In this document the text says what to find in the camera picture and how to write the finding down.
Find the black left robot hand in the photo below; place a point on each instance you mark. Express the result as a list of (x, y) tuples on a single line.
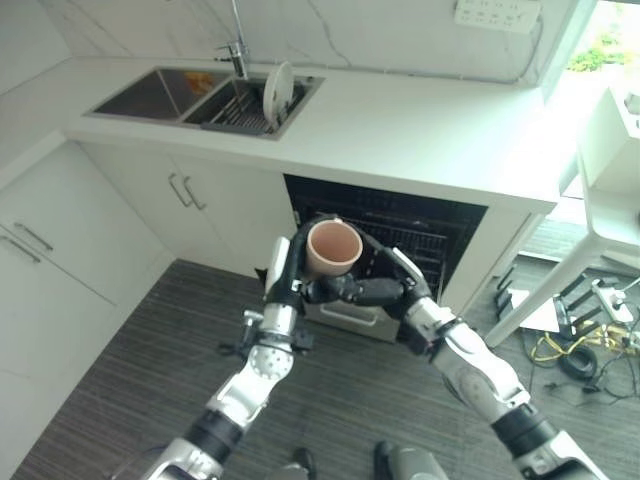
[(285, 280)]

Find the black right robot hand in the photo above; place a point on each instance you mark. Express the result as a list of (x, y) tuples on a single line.
[(385, 280)]

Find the beige plastic cup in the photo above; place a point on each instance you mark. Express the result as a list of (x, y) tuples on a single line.
[(333, 248)]

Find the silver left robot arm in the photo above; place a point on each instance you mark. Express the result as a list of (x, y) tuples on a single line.
[(235, 390)]

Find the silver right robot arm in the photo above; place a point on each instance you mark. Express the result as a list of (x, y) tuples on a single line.
[(495, 385)]

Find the open black dishwasher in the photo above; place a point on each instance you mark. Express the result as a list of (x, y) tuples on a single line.
[(385, 250)]

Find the black wifi router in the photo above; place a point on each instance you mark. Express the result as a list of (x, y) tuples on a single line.
[(506, 295)]

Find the white base cabinet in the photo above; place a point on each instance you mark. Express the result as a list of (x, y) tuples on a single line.
[(150, 220)]

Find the white paper sheet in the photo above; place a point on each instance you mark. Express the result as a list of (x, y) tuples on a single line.
[(542, 312)]

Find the black dish drying rack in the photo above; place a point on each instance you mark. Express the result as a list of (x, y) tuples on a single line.
[(245, 107)]

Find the dark robot foot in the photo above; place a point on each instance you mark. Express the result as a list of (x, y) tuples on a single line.
[(302, 462)]

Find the silver robot leg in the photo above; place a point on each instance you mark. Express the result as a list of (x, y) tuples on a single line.
[(415, 462)]

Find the white round plate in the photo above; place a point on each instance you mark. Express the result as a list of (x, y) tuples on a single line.
[(278, 91)]

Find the stainless steel double sink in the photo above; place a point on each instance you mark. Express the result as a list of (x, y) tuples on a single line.
[(205, 100)]

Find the orange item in sink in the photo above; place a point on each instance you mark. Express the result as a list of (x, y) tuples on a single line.
[(199, 81)]

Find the chrome kitchen faucet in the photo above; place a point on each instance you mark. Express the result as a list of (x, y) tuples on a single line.
[(238, 45)]

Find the white power strip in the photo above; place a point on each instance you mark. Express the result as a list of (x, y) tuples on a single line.
[(497, 12)]

